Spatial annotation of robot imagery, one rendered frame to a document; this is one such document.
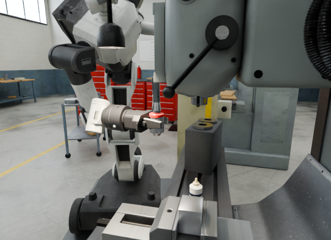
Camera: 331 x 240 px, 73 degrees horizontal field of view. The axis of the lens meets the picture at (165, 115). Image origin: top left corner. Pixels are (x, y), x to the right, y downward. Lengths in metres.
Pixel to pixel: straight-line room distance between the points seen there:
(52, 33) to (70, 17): 11.22
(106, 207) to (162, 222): 0.90
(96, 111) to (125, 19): 0.42
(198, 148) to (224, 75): 0.47
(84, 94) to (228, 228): 0.73
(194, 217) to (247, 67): 0.35
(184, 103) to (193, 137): 1.49
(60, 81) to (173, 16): 11.62
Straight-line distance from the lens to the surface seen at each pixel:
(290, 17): 0.54
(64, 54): 0.95
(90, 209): 1.44
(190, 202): 0.56
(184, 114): 2.43
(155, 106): 0.69
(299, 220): 0.79
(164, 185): 1.97
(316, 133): 0.86
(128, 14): 1.03
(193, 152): 0.96
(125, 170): 1.51
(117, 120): 0.73
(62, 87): 12.07
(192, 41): 0.54
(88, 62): 0.95
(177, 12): 0.56
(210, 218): 0.57
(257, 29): 0.53
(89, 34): 0.98
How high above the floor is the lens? 1.39
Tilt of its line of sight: 13 degrees down
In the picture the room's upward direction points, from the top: straight up
